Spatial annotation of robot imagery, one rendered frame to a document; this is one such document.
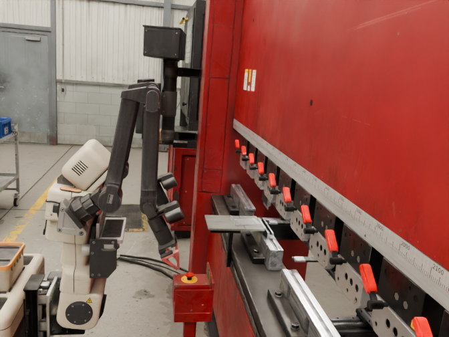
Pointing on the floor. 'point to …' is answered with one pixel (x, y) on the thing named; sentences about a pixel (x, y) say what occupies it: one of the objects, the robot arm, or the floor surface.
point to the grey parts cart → (15, 168)
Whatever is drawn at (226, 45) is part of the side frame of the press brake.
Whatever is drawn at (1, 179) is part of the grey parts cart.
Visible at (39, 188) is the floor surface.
